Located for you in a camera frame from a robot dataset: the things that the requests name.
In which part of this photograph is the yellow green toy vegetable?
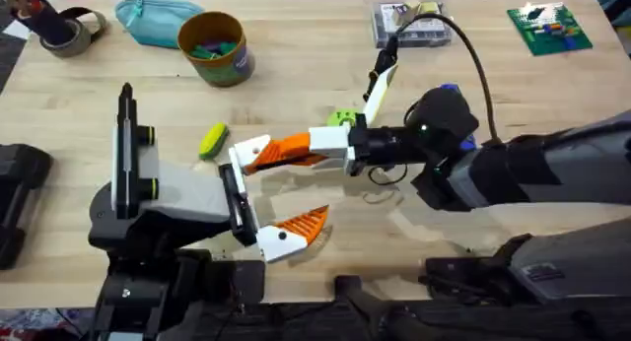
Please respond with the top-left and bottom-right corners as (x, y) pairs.
(197, 121), (231, 162)

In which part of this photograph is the black bulky device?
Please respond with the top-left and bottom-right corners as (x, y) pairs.
(0, 143), (53, 272)

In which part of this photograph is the teal zip bag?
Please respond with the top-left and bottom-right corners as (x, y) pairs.
(113, 0), (205, 50)

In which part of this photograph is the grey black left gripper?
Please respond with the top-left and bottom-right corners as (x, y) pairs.
(88, 133), (331, 264)

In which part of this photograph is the black rail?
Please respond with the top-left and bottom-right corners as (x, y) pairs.
(162, 274), (631, 341)

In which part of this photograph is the grey tape roll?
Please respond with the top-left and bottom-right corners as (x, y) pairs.
(38, 6), (107, 59)

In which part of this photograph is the thin black cable loop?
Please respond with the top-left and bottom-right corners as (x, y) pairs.
(367, 163), (410, 187)

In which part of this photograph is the thick black cable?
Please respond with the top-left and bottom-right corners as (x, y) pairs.
(393, 12), (502, 146)

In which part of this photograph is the clear plastic parts box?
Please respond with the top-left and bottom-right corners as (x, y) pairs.
(371, 0), (454, 49)

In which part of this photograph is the green disc with holes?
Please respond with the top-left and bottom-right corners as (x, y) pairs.
(325, 107), (362, 128)

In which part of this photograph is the left wrist upright black plate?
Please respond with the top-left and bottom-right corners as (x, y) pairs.
(110, 82), (142, 220)

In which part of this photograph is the right wrist upright flat plate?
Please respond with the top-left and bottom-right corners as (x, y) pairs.
(363, 63), (399, 126)

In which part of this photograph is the green board with blocks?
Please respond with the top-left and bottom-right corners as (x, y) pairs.
(506, 1), (595, 57)

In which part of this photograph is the brown tub with toys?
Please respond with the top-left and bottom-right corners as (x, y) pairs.
(176, 11), (256, 89)

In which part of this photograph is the orange ribbed wedge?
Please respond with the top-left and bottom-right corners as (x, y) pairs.
(243, 132), (329, 176)

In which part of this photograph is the dark tool with brown tip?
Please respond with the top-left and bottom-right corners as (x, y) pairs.
(6, 0), (76, 47)

